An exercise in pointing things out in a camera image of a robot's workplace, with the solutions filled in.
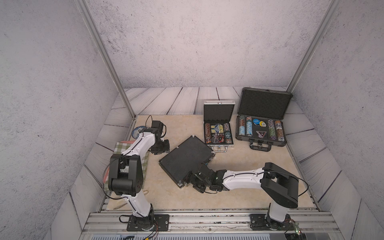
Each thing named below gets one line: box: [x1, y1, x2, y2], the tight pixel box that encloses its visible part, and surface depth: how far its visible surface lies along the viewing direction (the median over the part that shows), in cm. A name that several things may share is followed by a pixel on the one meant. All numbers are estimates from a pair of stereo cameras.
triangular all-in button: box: [256, 130, 267, 139], surface depth 106 cm
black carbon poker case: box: [158, 135, 216, 189], surface depth 93 cm
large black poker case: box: [235, 87, 293, 152], surface depth 107 cm
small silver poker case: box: [203, 100, 236, 153], surface depth 107 cm
